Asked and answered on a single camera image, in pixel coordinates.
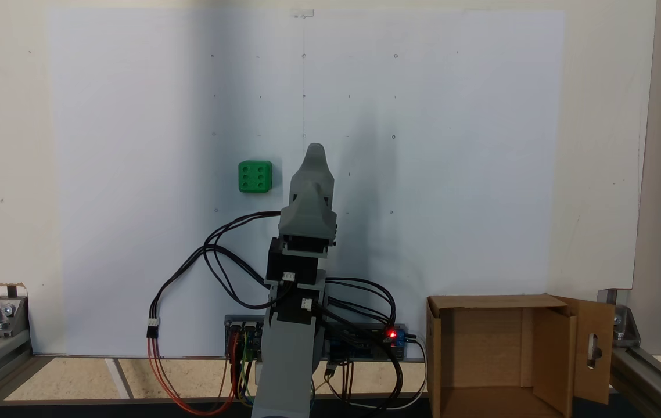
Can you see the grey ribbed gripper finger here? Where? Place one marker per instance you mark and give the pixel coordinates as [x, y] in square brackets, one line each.
[313, 180]

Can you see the green dice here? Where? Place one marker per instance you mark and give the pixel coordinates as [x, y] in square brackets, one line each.
[255, 176]

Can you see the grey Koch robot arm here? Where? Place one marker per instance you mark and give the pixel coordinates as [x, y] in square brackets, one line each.
[287, 371]

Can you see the motor driver circuit board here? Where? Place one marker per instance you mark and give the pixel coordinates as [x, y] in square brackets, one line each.
[237, 337]

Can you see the circuit board with blue part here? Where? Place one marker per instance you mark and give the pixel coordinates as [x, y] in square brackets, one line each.
[365, 345]

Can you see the large white paper sheet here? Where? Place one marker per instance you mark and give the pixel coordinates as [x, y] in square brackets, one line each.
[452, 174]

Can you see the clear tape strip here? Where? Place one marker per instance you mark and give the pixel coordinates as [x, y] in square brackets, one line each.
[303, 13]

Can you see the brown cardboard box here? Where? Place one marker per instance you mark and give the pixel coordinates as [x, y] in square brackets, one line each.
[481, 348]

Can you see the metal corner bracket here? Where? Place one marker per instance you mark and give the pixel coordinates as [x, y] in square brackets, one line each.
[5, 316]
[621, 325]

